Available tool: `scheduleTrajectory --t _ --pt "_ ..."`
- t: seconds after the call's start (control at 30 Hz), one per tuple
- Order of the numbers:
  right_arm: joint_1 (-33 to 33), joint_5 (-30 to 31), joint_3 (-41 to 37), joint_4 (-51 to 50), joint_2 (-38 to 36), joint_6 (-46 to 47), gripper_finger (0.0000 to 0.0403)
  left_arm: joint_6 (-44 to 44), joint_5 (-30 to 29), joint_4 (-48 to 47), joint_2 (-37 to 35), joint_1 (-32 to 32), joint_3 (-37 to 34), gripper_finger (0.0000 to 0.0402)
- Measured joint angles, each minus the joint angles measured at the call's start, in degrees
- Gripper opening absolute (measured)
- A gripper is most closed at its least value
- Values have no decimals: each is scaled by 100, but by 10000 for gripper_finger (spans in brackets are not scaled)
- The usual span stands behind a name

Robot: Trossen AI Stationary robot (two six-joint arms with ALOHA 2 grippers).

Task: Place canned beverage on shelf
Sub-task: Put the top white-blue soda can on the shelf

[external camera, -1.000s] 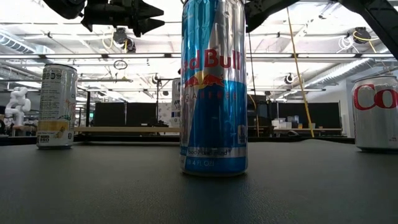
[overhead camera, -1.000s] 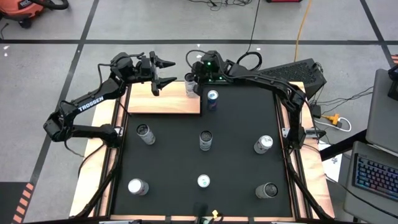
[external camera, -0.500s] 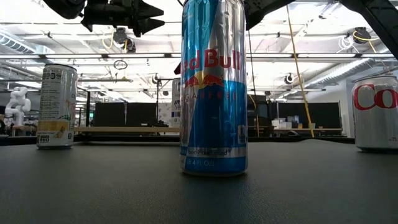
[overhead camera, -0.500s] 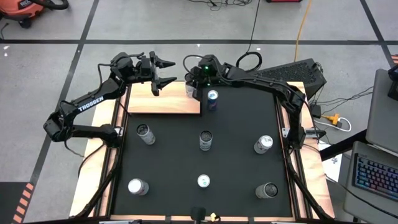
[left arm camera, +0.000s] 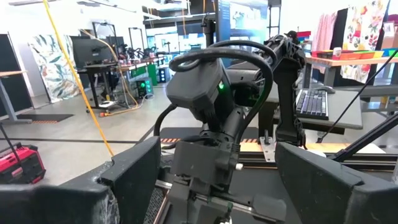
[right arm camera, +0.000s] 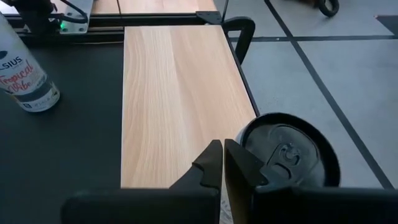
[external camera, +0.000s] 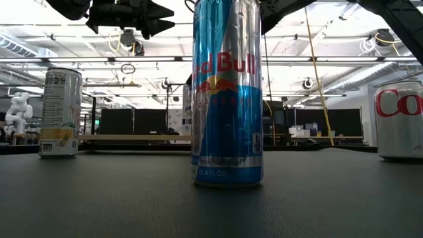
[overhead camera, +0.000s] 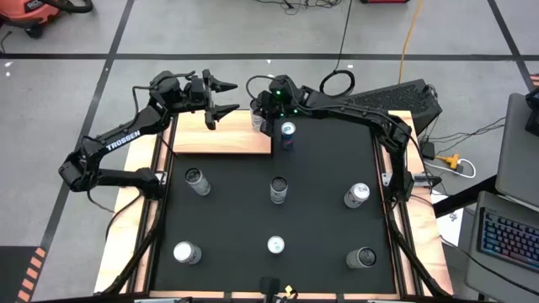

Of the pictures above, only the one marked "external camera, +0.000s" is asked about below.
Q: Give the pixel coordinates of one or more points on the black partition wall panel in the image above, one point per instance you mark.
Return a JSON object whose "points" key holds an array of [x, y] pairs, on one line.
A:
{"points": [[330, 122], [132, 120]]}

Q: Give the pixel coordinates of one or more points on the wooden shelf board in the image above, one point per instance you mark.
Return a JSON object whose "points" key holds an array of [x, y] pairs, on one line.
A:
{"points": [[132, 137]]}

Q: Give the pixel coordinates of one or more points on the silver Diet Coke can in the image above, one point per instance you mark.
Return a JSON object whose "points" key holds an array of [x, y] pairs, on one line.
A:
{"points": [[400, 132]]}

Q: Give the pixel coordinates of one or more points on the blue silver Red Bull can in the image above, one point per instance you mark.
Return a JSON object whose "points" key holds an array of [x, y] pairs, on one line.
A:
{"points": [[228, 132]]}

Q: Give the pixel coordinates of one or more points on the wooden workbench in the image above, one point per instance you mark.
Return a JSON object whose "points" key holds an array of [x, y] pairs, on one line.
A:
{"points": [[343, 137]]}

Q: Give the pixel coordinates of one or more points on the white Celsius Tropical Vibe can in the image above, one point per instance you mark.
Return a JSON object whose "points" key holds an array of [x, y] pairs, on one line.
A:
{"points": [[59, 112]]}

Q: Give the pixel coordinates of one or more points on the black table mat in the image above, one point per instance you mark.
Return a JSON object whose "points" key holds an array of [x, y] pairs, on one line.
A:
{"points": [[132, 198]]}

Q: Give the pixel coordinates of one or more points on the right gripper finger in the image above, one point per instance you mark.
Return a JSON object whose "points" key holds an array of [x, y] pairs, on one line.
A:
{"points": [[277, 10]]}

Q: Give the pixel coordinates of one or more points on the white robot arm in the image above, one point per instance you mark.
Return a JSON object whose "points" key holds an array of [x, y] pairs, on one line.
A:
{"points": [[19, 110]]}

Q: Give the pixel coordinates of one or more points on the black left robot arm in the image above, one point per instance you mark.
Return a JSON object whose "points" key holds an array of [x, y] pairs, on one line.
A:
{"points": [[69, 6]]}

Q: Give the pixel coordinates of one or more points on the white Celsius Arctic Vibe can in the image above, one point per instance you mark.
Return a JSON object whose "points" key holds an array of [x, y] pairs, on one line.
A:
{"points": [[187, 115]]}

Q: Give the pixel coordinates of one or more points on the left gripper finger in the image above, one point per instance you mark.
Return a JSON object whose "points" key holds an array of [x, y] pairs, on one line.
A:
{"points": [[155, 28], [158, 11]]}

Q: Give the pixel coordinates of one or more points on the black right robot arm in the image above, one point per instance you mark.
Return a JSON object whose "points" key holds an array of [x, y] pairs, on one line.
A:
{"points": [[403, 23]]}

